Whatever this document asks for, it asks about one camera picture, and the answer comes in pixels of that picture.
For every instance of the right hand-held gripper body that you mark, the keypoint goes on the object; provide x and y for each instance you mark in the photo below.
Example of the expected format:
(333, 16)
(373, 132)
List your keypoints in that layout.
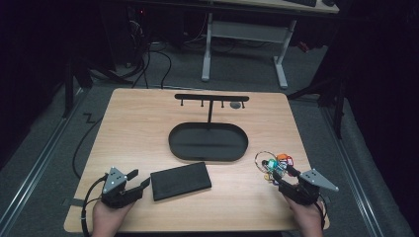
(304, 192)

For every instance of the black metal stand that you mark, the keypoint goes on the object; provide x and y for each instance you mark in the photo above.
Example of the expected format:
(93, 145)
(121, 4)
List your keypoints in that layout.
(332, 95)
(70, 89)

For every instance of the person's right hand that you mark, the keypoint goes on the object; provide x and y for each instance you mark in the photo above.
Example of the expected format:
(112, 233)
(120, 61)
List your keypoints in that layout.
(306, 219)

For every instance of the black key rack with tray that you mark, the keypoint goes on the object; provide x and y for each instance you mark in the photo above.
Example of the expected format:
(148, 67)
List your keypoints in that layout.
(207, 144)

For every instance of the key bunch with coloured tags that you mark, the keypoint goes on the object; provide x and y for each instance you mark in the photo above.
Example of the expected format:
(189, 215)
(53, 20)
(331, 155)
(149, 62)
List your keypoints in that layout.
(271, 163)

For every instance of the black computer tower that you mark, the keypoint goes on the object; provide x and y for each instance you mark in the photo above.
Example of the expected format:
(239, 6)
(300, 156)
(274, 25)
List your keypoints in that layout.
(126, 33)

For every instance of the person's left hand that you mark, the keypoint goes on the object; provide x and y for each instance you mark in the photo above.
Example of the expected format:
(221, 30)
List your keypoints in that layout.
(107, 219)

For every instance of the grey round table grommet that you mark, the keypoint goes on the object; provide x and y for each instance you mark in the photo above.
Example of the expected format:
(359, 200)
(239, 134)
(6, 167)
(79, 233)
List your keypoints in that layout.
(235, 105)

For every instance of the desk with white metal frame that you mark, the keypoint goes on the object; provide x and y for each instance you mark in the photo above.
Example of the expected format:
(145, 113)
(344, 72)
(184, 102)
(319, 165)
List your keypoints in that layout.
(247, 31)

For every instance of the black keyboard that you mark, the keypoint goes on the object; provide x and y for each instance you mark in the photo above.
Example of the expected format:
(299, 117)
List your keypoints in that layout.
(301, 2)

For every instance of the grey tape strip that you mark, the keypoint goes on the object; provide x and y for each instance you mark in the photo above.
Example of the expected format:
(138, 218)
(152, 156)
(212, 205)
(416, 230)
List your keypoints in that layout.
(76, 202)

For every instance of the black rectangular box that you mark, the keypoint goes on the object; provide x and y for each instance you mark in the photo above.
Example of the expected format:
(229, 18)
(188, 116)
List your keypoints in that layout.
(181, 181)

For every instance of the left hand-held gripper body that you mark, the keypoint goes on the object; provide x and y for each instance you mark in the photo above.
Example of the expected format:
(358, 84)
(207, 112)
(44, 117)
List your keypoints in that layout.
(113, 184)

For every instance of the metal floor rail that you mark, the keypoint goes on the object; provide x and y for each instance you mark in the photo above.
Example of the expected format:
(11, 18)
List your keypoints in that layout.
(36, 164)
(354, 177)

